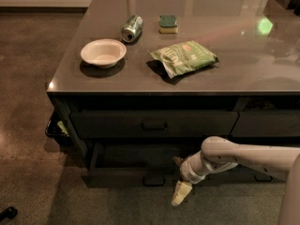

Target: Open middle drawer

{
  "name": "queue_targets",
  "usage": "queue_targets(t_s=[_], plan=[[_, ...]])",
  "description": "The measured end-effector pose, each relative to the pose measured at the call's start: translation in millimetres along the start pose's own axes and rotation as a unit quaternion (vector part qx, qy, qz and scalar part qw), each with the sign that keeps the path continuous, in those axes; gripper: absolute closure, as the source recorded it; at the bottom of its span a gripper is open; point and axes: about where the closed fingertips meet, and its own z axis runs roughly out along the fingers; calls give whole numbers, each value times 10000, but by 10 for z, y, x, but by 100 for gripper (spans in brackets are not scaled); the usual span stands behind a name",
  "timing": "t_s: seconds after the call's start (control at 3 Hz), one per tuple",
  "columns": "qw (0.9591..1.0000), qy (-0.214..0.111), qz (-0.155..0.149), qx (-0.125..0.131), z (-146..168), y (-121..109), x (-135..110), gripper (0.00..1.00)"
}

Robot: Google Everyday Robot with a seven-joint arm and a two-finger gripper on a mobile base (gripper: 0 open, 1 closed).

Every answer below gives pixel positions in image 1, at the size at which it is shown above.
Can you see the white round bowl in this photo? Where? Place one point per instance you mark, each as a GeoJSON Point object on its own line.
{"type": "Point", "coordinates": [103, 53]}

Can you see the dark drawer cabinet frame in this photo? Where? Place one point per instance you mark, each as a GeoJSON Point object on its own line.
{"type": "Point", "coordinates": [67, 103]}

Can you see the green soda can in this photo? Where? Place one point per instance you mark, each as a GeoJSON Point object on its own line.
{"type": "Point", "coordinates": [132, 28]}

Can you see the green yellow sponge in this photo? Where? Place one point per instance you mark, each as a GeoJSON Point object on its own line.
{"type": "Point", "coordinates": [167, 24]}

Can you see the black bin beside counter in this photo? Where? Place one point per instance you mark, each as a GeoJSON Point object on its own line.
{"type": "Point", "coordinates": [53, 131]}

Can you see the black object on floor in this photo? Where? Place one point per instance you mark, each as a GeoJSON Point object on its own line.
{"type": "Point", "coordinates": [10, 212]}

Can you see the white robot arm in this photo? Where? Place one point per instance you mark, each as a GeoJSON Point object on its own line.
{"type": "Point", "coordinates": [218, 155]}

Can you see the dark drawer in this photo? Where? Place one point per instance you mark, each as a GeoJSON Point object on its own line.
{"type": "Point", "coordinates": [152, 124]}
{"type": "Point", "coordinates": [267, 124]}
{"type": "Point", "coordinates": [130, 165]}
{"type": "Point", "coordinates": [246, 175]}

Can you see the green chip bag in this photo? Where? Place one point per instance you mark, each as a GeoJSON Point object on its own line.
{"type": "Point", "coordinates": [182, 58]}

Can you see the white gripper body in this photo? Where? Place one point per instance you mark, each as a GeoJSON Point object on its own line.
{"type": "Point", "coordinates": [187, 171]}

